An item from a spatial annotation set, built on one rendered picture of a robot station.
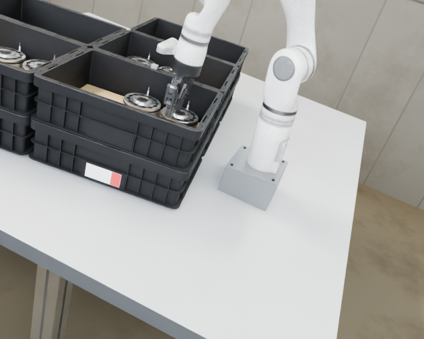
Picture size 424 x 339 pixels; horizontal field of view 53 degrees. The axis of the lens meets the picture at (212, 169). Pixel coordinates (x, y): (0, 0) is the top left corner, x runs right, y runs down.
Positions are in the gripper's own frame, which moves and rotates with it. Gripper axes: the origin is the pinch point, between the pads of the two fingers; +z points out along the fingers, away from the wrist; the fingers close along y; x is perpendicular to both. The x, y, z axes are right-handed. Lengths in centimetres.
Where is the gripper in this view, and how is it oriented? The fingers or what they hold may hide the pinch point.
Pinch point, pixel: (173, 109)
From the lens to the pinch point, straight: 114.7
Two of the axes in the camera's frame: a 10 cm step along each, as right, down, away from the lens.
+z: -3.1, 7.9, 5.3
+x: -9.0, -4.3, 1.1
